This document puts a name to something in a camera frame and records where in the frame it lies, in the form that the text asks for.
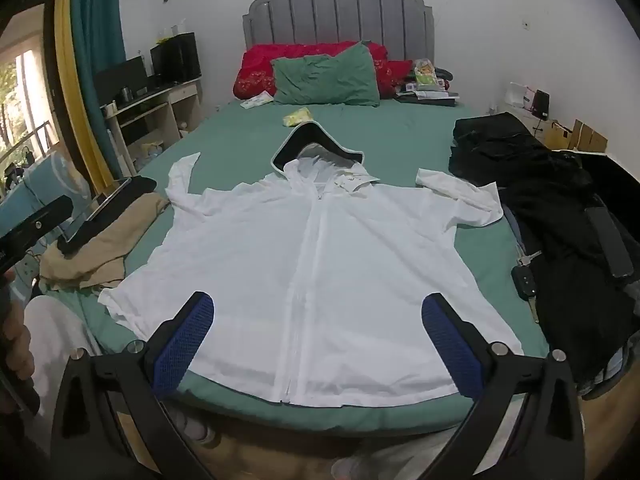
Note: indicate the metal cup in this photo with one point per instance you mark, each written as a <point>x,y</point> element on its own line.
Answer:
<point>124,95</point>

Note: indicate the white hooded jacket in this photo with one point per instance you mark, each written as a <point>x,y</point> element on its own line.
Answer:
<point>320,260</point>

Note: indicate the cardboard box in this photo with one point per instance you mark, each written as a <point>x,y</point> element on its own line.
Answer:
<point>582,137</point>

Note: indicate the silver-edged tablet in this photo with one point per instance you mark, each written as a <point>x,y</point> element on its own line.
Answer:
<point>107,200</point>

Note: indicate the black flat case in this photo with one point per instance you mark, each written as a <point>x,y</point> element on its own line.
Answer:
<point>425,100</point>

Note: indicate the window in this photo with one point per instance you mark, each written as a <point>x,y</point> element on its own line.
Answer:
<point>25,90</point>

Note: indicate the grey padded headboard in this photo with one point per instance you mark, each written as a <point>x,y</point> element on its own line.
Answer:
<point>340,15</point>

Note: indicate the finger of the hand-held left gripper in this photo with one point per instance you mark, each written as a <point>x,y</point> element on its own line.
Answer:
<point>37,223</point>

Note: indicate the pile of black clothes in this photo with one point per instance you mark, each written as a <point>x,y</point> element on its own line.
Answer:
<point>550,200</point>

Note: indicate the teal curtain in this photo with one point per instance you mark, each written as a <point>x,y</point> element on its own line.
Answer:
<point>97,35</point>

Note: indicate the black cloth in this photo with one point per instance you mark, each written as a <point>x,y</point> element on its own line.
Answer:
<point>142,186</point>

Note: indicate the yellow cloth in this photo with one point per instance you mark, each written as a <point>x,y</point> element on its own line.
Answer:
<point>297,117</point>

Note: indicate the beige cloth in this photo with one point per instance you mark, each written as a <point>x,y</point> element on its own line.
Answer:
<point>100,255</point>

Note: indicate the white shoe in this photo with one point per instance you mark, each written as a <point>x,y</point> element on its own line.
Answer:
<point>197,422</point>

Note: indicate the car key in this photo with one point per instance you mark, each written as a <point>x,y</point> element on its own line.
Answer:
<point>525,280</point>

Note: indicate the person's white pants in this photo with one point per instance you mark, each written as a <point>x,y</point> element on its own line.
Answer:
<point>55,330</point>

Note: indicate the colourful snack bag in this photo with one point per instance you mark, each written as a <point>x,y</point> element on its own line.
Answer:
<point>425,72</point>

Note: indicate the yellow curtain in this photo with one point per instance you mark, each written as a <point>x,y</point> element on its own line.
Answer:
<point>75,85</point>

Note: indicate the small black box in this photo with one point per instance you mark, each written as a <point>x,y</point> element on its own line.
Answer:
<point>541,104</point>

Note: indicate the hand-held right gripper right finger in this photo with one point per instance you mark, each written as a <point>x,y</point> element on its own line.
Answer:
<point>447,345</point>

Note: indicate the bed with green sheet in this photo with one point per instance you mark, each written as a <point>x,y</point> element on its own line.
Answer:
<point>400,135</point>

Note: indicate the black phone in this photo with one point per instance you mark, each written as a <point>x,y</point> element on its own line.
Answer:
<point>607,242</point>

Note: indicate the green pillow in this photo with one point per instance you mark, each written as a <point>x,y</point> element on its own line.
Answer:
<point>325,77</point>

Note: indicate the person's left hand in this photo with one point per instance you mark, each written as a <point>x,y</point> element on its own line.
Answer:
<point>15,345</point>

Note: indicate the white paper bag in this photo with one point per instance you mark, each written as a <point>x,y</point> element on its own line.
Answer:
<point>517,96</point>

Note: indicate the light wooden desk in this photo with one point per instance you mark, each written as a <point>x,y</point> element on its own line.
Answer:
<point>165,110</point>

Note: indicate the light blue object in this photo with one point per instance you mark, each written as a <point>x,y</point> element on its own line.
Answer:
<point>55,177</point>

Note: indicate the black monitor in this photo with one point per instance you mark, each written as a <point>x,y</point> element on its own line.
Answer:
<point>120,77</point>

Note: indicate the black computer tower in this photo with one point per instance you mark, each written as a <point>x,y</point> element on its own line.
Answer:
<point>175,57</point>

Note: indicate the red patterned pillow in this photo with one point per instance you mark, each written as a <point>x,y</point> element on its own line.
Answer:
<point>260,65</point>

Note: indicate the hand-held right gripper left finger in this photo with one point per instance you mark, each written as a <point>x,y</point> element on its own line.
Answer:
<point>185,340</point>

